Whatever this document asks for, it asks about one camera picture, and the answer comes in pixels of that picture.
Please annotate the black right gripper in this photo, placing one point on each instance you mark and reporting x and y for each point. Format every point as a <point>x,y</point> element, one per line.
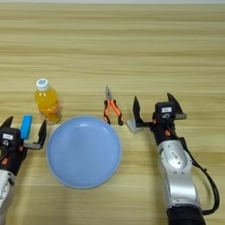
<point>165,133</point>

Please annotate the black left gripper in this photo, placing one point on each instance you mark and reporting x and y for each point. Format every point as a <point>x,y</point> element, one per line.
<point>11,159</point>

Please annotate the blue rectangular block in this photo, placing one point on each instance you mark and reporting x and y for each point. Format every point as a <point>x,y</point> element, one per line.
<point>26,127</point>

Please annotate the orange juice bottle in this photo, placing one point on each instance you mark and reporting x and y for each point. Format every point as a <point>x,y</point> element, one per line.
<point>47,102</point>

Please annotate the orange black pliers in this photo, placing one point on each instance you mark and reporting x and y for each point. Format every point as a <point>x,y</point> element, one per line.
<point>112,105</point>

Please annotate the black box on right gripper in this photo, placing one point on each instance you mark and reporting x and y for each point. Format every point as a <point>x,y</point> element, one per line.
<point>165,110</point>

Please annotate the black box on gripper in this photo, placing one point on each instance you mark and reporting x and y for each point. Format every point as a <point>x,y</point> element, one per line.
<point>8,137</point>
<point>165,110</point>

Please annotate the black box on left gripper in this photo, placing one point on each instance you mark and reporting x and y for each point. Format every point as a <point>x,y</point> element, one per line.
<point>8,137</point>

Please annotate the small grey metal block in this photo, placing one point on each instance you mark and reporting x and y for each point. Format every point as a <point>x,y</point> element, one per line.
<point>132,129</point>

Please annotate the blue round plate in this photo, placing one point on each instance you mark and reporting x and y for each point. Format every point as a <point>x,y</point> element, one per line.
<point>83,152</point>

